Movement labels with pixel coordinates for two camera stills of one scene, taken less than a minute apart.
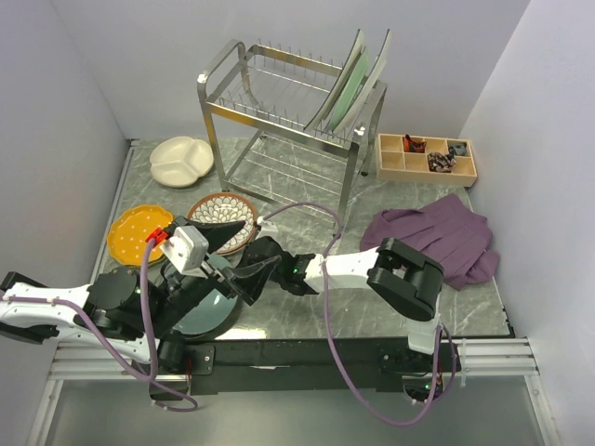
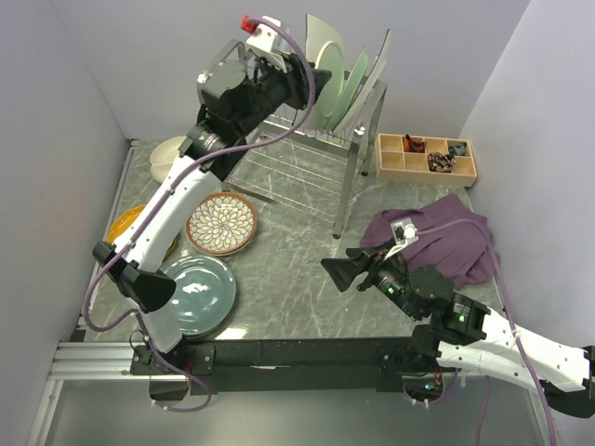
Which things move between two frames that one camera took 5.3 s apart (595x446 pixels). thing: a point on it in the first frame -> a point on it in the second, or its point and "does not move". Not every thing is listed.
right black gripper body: [277, 278] -> [385, 274]
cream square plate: [352, 59] -> [325, 48]
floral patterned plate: [244, 235] does not move
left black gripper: [252, 280] -> [295, 76]
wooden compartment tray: [427, 160] does not move
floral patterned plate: [224, 207] does not move
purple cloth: [449, 231] does not move
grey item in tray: [460, 150] does not move
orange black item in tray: [412, 146] does not move
